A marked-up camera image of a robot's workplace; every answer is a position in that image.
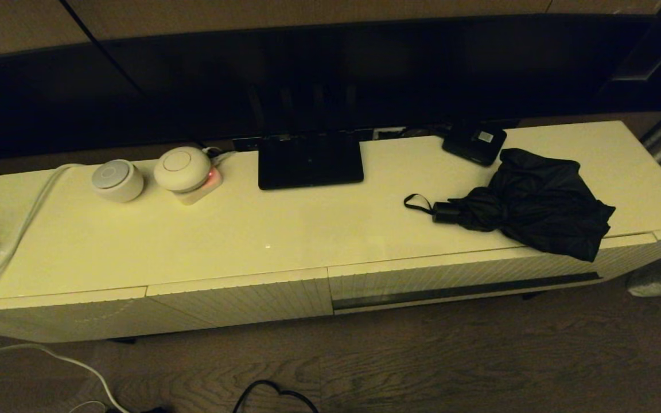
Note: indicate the white ribbed cabinet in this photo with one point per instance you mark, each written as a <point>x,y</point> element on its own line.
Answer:
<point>307,229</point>

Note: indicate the white speaker with grey top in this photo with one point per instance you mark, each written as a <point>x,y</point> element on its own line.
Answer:
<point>117,183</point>

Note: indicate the white ribbed cabinet door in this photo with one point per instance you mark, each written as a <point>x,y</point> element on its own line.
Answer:
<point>238,301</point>
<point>49,318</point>

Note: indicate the cream round dome device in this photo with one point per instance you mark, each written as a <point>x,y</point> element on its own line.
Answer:
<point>181,169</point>

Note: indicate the white cabinet drawer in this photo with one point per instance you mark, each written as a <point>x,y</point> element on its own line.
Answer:
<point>422,281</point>

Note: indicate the black flat screen television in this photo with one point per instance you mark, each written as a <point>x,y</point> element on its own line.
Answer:
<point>393,69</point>

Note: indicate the black umbrella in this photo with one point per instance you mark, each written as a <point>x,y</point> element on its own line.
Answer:
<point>537,206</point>

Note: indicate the black set-top box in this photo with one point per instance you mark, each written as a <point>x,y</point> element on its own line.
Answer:
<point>471,146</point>

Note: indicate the black television pedestal base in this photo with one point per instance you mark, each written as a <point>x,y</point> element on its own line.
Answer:
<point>307,166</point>

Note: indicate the white power strip red light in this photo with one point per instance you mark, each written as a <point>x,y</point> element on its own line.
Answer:
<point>198,196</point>

